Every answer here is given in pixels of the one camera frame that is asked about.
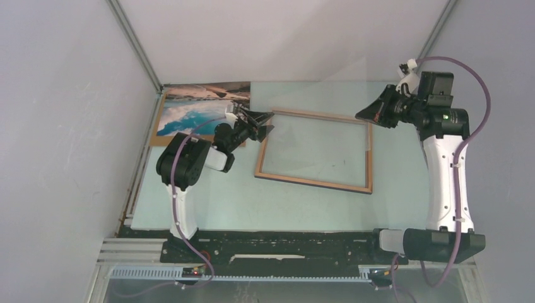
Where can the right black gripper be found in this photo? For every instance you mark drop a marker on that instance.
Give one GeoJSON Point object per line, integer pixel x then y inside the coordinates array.
{"type": "Point", "coordinates": [378, 112]}

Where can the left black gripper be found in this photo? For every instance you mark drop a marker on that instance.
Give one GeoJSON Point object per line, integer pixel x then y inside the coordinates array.
{"type": "Point", "coordinates": [258, 118]}

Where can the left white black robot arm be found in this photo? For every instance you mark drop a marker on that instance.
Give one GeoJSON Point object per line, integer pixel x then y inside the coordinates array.
{"type": "Point", "coordinates": [209, 145]}

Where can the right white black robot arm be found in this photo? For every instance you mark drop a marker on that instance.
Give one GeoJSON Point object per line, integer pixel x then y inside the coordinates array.
{"type": "Point", "coordinates": [425, 101]}

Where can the landscape photo print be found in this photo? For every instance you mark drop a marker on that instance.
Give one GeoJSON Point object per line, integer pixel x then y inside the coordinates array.
{"type": "Point", "coordinates": [227, 87]}

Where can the brown cardboard backing board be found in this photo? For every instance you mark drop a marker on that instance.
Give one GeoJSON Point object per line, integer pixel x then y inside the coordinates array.
{"type": "Point", "coordinates": [163, 141]}

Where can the right corner aluminium profile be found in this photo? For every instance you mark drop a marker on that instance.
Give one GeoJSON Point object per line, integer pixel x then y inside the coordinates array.
{"type": "Point", "coordinates": [441, 21]}

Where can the corner aluminium profile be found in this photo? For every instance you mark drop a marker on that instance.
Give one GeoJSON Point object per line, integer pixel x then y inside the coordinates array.
{"type": "Point", "coordinates": [130, 35]}
{"type": "Point", "coordinates": [441, 21]}

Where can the left corner aluminium profile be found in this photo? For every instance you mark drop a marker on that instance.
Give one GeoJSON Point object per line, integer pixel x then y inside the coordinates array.
{"type": "Point", "coordinates": [130, 35]}

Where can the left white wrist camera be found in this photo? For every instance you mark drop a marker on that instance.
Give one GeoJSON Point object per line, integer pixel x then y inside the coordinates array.
{"type": "Point", "coordinates": [230, 114]}

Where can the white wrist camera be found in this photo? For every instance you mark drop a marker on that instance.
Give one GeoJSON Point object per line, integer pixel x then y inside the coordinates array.
{"type": "Point", "coordinates": [409, 79]}
{"type": "Point", "coordinates": [230, 114]}

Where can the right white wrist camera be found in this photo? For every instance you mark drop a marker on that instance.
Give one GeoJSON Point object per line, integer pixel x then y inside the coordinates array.
{"type": "Point", "coordinates": [409, 79]}

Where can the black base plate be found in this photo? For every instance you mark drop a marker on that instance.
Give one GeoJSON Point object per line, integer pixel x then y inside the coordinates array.
{"type": "Point", "coordinates": [270, 254]}

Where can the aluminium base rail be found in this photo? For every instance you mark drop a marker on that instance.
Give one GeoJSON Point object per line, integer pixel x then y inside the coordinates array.
{"type": "Point", "coordinates": [129, 270]}

